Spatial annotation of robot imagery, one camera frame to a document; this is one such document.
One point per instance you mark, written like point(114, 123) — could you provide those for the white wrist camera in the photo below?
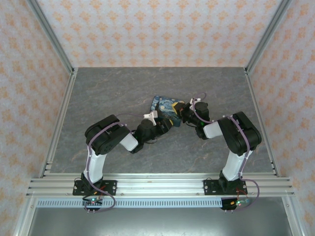
point(150, 117)
point(195, 100)

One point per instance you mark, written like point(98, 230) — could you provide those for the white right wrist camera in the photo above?
point(195, 100)

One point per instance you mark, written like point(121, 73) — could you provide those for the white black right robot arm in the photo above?
point(233, 164)

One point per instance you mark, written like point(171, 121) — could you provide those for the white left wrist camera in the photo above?
point(150, 117)

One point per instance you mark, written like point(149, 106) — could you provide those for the aluminium frame post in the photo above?
point(50, 37)
point(268, 37)

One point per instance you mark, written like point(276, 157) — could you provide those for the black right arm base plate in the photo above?
point(209, 186)

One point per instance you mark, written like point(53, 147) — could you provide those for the aluminium frame leg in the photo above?
point(295, 218)
point(23, 218)

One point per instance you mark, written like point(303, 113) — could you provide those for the aluminium mounting rail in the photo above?
point(160, 184)

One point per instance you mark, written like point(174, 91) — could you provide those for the grey metal sheet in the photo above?
point(160, 223)

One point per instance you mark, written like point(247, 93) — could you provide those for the aluminium side rail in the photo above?
point(59, 123)
point(261, 110)

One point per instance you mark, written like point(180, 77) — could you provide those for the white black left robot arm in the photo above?
point(94, 167)

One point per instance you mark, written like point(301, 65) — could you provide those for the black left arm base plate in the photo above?
point(110, 186)

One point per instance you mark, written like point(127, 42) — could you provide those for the starry night print box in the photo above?
point(165, 108)

